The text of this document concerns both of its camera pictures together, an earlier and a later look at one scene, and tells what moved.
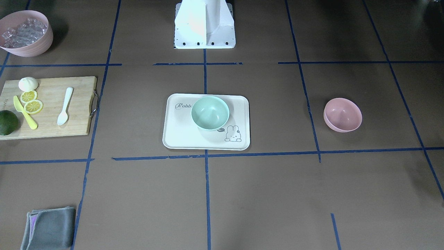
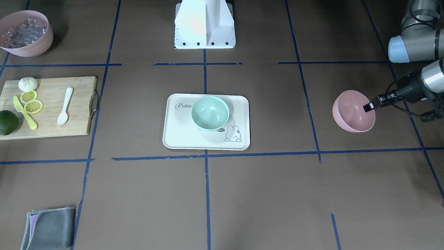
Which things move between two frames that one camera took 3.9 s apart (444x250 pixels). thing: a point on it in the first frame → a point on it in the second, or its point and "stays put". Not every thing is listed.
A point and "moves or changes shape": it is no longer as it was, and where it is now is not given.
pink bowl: (342, 115) moves or changes shape
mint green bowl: (210, 113) stays put
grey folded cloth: (49, 229) stays put
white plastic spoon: (62, 118) stays put
